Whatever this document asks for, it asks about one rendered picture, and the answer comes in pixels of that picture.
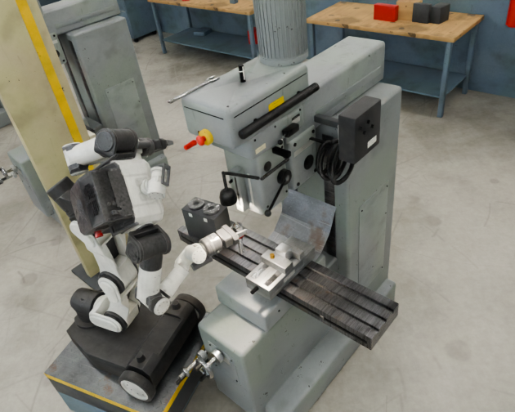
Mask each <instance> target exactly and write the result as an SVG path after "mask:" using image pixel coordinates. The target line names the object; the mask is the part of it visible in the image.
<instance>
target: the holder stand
mask: <svg viewBox="0 0 515 412"><path fill-rule="evenodd" d="M181 210H182V213H183V217H184V220H185V223H186V228H187V231H188V234H189V235H191V236H193V237H195V238H198V239H203V238H204V237H206V236H208V235H211V234H212V233H215V234H216V231H218V230H220V229H221V227H222V226H224V225H228V226H229V227H231V221H230V217H229V213H228V208H227V207H226V206H222V205H221V204H216V203H214V202H211V201H208V200H205V199H201V198H198V197H194V198H193V199H192V200H191V201H190V202H189V203H188V204H187V205H186V206H184V207H183V208H182V209H181Z"/></svg>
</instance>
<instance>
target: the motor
mask: <svg viewBox="0 0 515 412"><path fill-rule="evenodd" d="M253 9H254V17H255V24H256V30H257V44H258V50H259V59H260V61H261V62H262V63H263V64H264V65H268V66H274V67H282V66H289V65H296V64H298V63H300V62H302V61H304V60H305V59H306V58H307V57H308V45H307V15H306V0H253Z"/></svg>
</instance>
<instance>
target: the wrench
mask: <svg viewBox="0 0 515 412"><path fill-rule="evenodd" d="M213 78H214V76H211V77H209V78H207V79H205V81H204V82H203V83H201V84H199V85H197V86H195V87H193V88H191V89H190V90H188V91H186V92H183V93H182V94H180V95H178V96H176V97H174V98H172V99H171V100H169V101H168V103H170V104H172V103H173V102H175V101H177V100H179V99H181V98H182V97H184V96H187V95H188V94H190V93H192V92H194V91H196V90H198V89H199V88H201V87H203V86H205V85H207V84H209V83H213V82H216V81H217V80H219V79H220V78H219V77H217V78H214V79H213ZM211 79H213V80H211Z"/></svg>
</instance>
